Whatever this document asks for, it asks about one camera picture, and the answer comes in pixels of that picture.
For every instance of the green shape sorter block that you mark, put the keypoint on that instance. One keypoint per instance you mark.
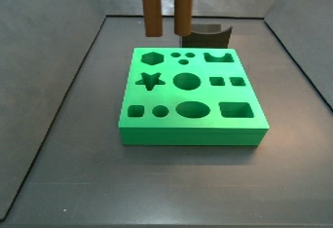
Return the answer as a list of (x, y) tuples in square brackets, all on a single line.
[(189, 97)]

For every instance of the dark grey curved block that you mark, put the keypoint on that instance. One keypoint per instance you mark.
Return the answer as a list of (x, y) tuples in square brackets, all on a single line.
[(206, 36)]

